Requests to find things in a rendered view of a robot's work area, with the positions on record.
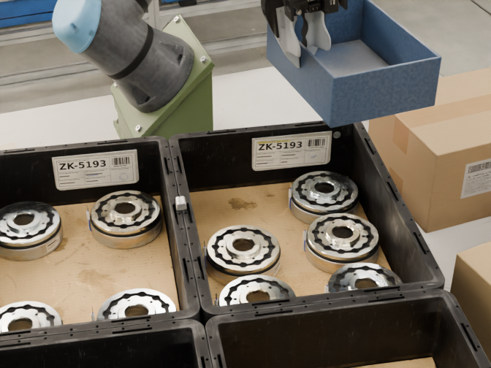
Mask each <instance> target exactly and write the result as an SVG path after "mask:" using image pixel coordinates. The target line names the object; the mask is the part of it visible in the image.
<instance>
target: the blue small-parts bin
mask: <svg viewBox="0 0 491 368"><path fill-rule="evenodd" d="M338 9H339V10H338V12H334V13H330V14H327V15H326V16H325V26H326V29H327V31H328V33H329V35H330V39H331V47H330V49H329V50H322V49H321V48H318V50H317V51H316V54H315V55H313V54H312V53H311V52H310V51H309V50H308V49H307V48H306V47H305V46H304V45H303V44H302V34H301V30H302V27H303V18H302V16H301V15H298V16H297V22H296V24H295V26H294V32H295V34H296V35H297V39H298V42H299V44H300V64H301V67H300V68H299V69H298V68H297V67H296V66H295V65H294V64H293V63H292V62H291V61H290V60H289V59H288V58H287V57H286V55H285V54H284V52H283V51H282V49H281V46H280V45H279V44H278V41H277V39H276V38H275V35H274V33H273V32H272V30H271V28H270V27H269V25H268V24H267V60H268V61H269V62H270V63H271V64H272V65H273V66H274V67H275V68H276V69H277V70H278V71H279V72H280V73H281V75H282V76H283V77H284V78H285V79H286V80H287V81H288V82H289V84H290V85H291V86H292V87H293V88H294V89H295V90H296V91H297V92H298V93H299V95H301V97H303V98H304V100H305V101H306V102H307V103H308V104H309V105H310V106H311V107H312V108H313V109H314V111H315V112H316V113H317V114H318V115H319V116H320V117H321V118H322V120H323V121H324V122H325V123H326V124H327V125H328V126H329V127H330V128H334V127H338V126H344V125H348V124H351V123H358V122H361V121H365V120H371V119H375V118H381V117H385V116H389V115H395V114H398V113H402V112H408V111H412V110H418V109H422V108H426V107H432V106H434V105H435V98H436V93H437V87H438V78H439V73H440V68H441V59H442V57H441V56H440V55H439V54H438V53H437V52H436V51H434V50H433V49H432V48H431V47H429V46H428V45H426V44H425V43H424V42H423V41H422V40H421V39H419V38H418V37H417V36H415V35H414V34H413V33H411V32H410V31H409V30H408V29H407V28H406V27H404V26H403V25H401V24H400V23H399V22H397V21H396V20H395V19H394V18H393V17H392V16H390V15H389V14H388V13H386V12H385V11H384V10H383V9H382V8H380V7H379V6H378V5H377V4H375V3H374V2H373V1H371V0H348V9H346V10H345V9H344V8H342V6H341V5H340V6H339V7H338Z"/></svg>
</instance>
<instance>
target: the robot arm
mask: <svg viewBox="0 0 491 368"><path fill-rule="evenodd" d="M151 1H152V0H58V1H57V3H56V6H55V9H54V11H53V19H52V24H53V31H54V34H55V35H56V36H57V38H58V39H59V40H61V41H62V42H63V43H64V44H65V45H66V46H67V47H68V48H69V49H70V50H71V51H72V52H73V53H77V54H78V55H80V56H81V57H83V58H84V59H85V60H87V61H88V62H89V63H90V64H92V65H94V66H95V67H96V68H97V69H99V70H100V71H101V72H103V73H105V74H106V75H107V76H108V77H110V78H111V79H113V80H114V81H115V83H116V85H117V86H118V87H119V89H120V90H121V92H122V93H123V95H124V96H125V97H126V99H127V101H128V102H129V103H130V105H132V106H133V107H135V108H136V109H137V110H139V111H140V112H144V113H149V112H154V111H157V110H159V109H161V108H162V107H163V106H165V105H166V104H168V103H169V102H170V101H171V100H172V99H173V98H174V97H175V96H176V95H177V94H178V93H179V91H180V90H181V88H182V87H183V86H184V84H185V83H186V81H187V79H188V78H189V75H190V73H191V69H192V66H193V63H194V52H193V50H192V48H191V46H190V45H189V44H187V43H186V42H185V41H184V40H182V39H181V38H180V37H177V36H174V35H171V34H168V33H165V32H163V31H160V30H157V29H154V28H152V27H151V26H149V25H148V24H147V23H146V22H145V21H144V20H143V19H142V17H143V15H144V14H145V12H146V10H147V8H148V7H149V5H150V3H151ZM340 5H341V6H342V8H344V9H345V10H346V9H348V0H261V8H262V12H263V15H264V17H265V19H266V21H267V23H268V25H269V27H270V28H271V30H272V32H273V33H274V35H275V38H276V39H277V41H278V44H279V45H280V46H281V49H282V51H283V52H284V54H285V55H286V57H287V58H288V59H289V60H290V61H291V62H292V63H293V64H294V65H295V66H296V67H297V68H298V69H299V68H300V67H301V64H300V44H299V42H298V39H297V35H296V34H295V32H294V26H295V24H296V22H297V16H298V15H301V16H302V18H303V27H302V30H301V34H302V44H303V45H304V46H305V47H306V48H307V49H308V50H309V51H310V52H311V53H312V54H313V55H315V54H316V51H317V50H318V48H321V49H322V50H329V49H330V47H331V39H330V35H329V33H328V31H327V29H326V26H325V16H326V15H327V14H330V13H334V12H338V10H339V9H338V7H339V6H340Z"/></svg>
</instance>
